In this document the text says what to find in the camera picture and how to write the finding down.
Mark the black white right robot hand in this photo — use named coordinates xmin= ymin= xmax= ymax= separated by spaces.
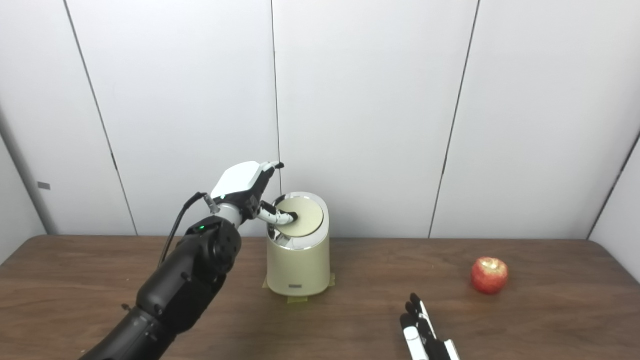
xmin=399 ymin=293 xmax=461 ymax=360

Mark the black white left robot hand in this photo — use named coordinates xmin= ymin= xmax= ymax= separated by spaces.
xmin=210 ymin=160 xmax=299 ymax=227

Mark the cream round bin lid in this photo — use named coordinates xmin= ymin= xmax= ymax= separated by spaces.
xmin=274 ymin=196 xmax=325 ymax=239

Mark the red apple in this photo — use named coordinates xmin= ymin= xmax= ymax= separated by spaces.
xmin=470 ymin=257 xmax=509 ymax=295

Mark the cream-colored bin body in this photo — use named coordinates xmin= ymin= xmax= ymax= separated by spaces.
xmin=266 ymin=192 xmax=331 ymax=297

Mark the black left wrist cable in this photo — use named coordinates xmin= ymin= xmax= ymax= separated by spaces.
xmin=159 ymin=192 xmax=221 ymax=266

